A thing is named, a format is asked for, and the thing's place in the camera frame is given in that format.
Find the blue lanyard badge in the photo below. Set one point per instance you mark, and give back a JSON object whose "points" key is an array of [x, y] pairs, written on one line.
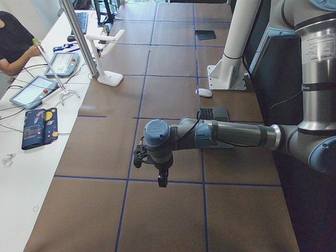
{"points": [[71, 47]]}

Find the aluminium frame post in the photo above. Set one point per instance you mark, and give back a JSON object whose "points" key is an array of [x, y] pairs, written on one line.
{"points": [[71, 15]]}

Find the black computer mouse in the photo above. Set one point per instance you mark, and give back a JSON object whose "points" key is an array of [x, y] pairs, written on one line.
{"points": [[71, 38]]}

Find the clear plastic wrapper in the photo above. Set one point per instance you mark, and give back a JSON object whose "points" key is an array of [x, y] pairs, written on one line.
{"points": [[7, 161]]}

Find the dark space print pouch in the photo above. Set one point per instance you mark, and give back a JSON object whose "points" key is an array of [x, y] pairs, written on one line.
{"points": [[40, 128]]}

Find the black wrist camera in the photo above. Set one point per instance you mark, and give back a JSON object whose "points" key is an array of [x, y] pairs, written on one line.
{"points": [[140, 154]]}

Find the white reacher stick tool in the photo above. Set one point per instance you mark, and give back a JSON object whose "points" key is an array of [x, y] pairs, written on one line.
{"points": [[65, 92]]}

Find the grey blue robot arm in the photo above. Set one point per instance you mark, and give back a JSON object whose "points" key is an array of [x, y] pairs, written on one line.
{"points": [[312, 141]]}

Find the white computer mouse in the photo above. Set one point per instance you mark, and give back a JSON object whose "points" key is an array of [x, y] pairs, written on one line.
{"points": [[206, 93]]}

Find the far teach pendant tablet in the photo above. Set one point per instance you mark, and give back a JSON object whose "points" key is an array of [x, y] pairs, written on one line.
{"points": [[64, 64]]}

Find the person in black shirt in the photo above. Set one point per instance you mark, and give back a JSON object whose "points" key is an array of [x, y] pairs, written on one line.
{"points": [[17, 46]]}

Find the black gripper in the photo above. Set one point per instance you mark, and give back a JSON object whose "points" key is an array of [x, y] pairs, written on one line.
{"points": [[163, 167]]}

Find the teach pendant tablet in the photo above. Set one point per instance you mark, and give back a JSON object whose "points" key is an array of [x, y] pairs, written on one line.
{"points": [[32, 94], [64, 64]]}

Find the black keyboard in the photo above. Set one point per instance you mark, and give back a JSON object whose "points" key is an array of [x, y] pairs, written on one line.
{"points": [[82, 18]]}

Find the black mouse pad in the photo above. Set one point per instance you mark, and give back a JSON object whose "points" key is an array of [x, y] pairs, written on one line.
{"points": [[205, 34]]}

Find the black monitor stand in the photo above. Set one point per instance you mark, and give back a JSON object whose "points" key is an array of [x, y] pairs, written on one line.
{"points": [[103, 12]]}

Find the grey laptop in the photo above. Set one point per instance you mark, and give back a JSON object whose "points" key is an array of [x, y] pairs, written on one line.
{"points": [[218, 114]]}

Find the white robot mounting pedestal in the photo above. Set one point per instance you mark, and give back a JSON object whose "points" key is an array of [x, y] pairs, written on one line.
{"points": [[229, 72]]}

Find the near teach pendant tablet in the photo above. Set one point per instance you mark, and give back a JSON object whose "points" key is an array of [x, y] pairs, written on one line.
{"points": [[32, 94]]}

